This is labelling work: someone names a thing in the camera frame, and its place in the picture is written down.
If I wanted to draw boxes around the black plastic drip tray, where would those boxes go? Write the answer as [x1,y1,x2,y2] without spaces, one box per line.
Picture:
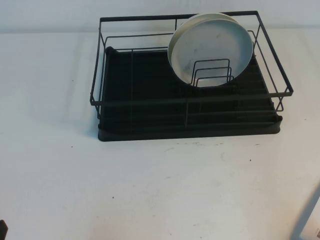
[97,46,284,143]

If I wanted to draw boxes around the grey-blue round plate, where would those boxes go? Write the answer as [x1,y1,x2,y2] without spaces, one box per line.
[171,18,254,88]

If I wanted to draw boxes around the grey metal bar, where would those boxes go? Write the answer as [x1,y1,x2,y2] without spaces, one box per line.
[291,184,320,240]

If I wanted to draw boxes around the black wire dish rack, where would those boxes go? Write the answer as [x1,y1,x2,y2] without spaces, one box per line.
[88,10,294,131]

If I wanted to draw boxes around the cream white round plate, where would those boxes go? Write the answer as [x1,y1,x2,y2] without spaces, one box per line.
[167,12,238,84]

